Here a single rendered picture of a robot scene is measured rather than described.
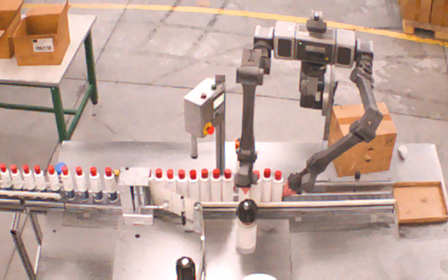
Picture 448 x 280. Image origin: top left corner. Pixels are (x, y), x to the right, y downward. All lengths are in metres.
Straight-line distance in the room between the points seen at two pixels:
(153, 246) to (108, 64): 2.78
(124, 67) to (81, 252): 2.66
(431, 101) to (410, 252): 2.45
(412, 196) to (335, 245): 0.55
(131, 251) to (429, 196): 1.56
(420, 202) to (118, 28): 3.53
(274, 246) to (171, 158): 0.80
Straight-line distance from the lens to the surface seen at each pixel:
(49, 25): 4.71
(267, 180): 3.30
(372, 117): 2.96
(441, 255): 3.40
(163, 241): 3.27
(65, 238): 3.40
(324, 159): 3.18
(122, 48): 5.95
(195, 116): 3.07
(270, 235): 3.29
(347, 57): 3.39
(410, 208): 3.56
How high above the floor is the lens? 3.41
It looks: 43 degrees down
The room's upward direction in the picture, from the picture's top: straight up
